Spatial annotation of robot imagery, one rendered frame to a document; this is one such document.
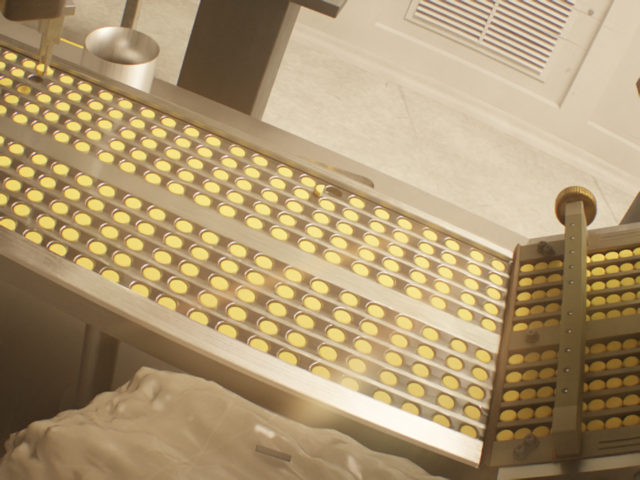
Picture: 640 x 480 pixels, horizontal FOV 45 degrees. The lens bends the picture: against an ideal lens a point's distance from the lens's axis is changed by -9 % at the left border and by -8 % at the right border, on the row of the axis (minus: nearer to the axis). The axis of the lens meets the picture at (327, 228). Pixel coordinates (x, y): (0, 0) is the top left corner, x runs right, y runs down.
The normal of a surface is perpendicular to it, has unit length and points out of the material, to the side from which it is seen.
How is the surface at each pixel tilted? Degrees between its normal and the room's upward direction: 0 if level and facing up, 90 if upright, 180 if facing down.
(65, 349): 0
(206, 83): 90
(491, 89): 90
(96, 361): 90
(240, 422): 19
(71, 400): 0
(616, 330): 38
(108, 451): 26
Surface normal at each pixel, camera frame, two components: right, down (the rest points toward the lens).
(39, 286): -0.25, 0.54
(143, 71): 0.71, 0.60
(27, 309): 0.31, -0.74
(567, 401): -0.32, -0.83
